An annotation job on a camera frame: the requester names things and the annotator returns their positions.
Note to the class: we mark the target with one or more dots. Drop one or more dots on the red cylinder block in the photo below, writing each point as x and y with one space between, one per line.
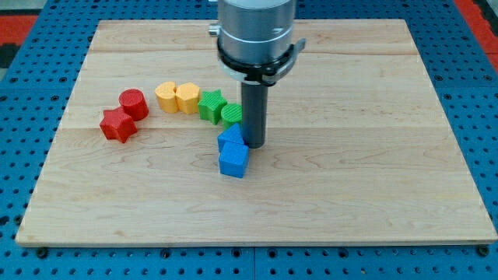
134 104

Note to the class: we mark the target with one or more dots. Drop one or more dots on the green cylinder block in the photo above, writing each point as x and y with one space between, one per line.
231 114

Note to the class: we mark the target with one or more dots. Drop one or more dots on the yellow hexagon block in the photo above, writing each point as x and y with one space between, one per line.
187 96

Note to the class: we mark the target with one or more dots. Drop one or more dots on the wooden board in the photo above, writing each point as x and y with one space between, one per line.
358 149

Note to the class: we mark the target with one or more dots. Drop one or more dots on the yellow heart block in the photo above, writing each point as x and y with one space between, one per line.
166 97

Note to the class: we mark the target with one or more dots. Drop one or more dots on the green star block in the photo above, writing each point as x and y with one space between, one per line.
210 106

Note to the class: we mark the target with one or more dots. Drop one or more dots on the blue triangle block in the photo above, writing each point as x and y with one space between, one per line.
232 134

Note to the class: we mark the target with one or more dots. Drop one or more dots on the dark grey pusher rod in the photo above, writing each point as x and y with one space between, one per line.
254 100

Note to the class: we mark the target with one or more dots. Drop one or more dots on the red star block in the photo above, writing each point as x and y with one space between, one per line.
117 125

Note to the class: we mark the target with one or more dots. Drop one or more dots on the blue cube block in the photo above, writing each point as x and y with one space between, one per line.
233 159

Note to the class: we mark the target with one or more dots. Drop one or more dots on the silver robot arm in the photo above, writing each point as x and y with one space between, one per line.
254 39

